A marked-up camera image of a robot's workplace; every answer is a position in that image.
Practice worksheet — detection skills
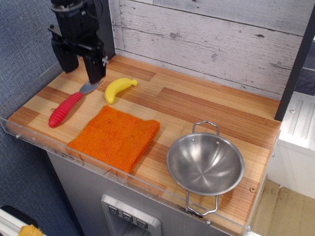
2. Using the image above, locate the grey cabinet with dispenser panel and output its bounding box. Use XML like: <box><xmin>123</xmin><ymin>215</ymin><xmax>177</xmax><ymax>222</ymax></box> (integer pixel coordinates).
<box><xmin>48</xmin><ymin>152</ymin><xmax>226</xmax><ymax>236</ymax></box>

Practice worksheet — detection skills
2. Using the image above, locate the black vertical post right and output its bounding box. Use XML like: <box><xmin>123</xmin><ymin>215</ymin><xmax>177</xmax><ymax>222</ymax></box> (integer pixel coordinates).
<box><xmin>274</xmin><ymin>0</ymin><xmax>315</xmax><ymax>121</ymax></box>

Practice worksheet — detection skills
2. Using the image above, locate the red handled metal fork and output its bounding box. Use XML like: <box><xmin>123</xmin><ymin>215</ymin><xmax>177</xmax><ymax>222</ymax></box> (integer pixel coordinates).
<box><xmin>48</xmin><ymin>80</ymin><xmax>102</xmax><ymax>128</ymax></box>

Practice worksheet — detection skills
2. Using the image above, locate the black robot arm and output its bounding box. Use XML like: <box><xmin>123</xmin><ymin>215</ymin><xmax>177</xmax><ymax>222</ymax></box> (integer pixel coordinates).
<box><xmin>49</xmin><ymin>0</ymin><xmax>108</xmax><ymax>85</ymax></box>

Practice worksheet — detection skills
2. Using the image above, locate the white ribbed side unit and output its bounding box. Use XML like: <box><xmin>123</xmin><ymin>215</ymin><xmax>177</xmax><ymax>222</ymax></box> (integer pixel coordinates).
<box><xmin>266</xmin><ymin>92</ymin><xmax>315</xmax><ymax>198</ymax></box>

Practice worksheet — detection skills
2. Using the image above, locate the stainless steel two-handled bowl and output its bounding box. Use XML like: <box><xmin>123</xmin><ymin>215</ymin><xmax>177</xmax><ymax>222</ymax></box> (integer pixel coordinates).
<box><xmin>166</xmin><ymin>121</ymin><xmax>245</xmax><ymax>217</ymax></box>

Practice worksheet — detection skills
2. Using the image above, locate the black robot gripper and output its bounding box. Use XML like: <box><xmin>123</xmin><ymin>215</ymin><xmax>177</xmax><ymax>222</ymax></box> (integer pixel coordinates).
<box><xmin>49</xmin><ymin>4</ymin><xmax>106</xmax><ymax>85</ymax></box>

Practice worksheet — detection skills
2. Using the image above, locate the orange folded cloth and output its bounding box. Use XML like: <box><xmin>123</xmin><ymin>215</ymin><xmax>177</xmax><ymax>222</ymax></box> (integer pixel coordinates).
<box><xmin>67</xmin><ymin>105</ymin><xmax>160</xmax><ymax>174</ymax></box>

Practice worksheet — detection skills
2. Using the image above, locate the black vertical post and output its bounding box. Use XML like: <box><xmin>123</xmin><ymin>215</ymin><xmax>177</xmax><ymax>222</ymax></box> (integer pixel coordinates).
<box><xmin>94</xmin><ymin>0</ymin><xmax>115</xmax><ymax>60</ymax></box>
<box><xmin>274</xmin><ymin>0</ymin><xmax>315</xmax><ymax>121</ymax></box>

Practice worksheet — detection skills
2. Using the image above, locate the yellow toy banana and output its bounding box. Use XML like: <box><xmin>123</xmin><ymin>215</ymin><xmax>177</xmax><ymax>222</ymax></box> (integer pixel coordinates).
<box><xmin>104</xmin><ymin>78</ymin><xmax>137</xmax><ymax>104</ymax></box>

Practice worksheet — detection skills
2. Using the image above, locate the black vertical post left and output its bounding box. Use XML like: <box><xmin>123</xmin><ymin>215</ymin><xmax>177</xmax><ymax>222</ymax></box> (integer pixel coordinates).
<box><xmin>94</xmin><ymin>0</ymin><xmax>115</xmax><ymax>60</ymax></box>

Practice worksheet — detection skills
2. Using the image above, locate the clear acrylic table guard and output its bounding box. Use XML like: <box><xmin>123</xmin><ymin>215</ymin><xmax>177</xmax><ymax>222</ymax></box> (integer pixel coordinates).
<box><xmin>1</xmin><ymin>55</ymin><xmax>280</xmax><ymax>236</ymax></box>

